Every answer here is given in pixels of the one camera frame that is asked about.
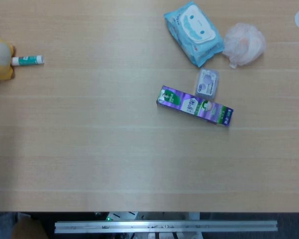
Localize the white pink mesh bath sponge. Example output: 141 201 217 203
222 22 267 69

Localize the green white tube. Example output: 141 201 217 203
11 55 45 67

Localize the yellow plush toy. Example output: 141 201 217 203
0 29 16 82

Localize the small clear floss case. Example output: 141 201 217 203
194 68 220 100

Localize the blue wet wipes pack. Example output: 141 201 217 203
163 0 225 68

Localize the purple toothpaste box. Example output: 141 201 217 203
156 85 234 127

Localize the aluminium frame rail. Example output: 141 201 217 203
54 220 279 234

